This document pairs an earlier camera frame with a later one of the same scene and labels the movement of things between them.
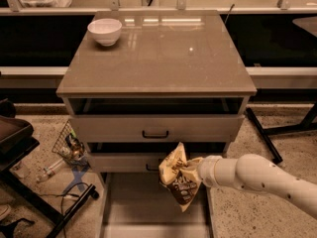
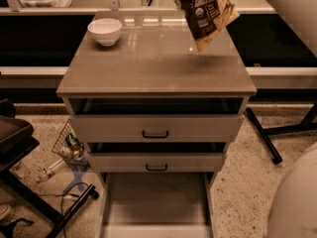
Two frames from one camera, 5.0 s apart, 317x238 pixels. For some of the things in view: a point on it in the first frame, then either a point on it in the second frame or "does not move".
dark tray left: [12, 132] does not move
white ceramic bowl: [105, 30] does not move
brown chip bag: [180, 176] to [207, 8]
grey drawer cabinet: [140, 79] does not move
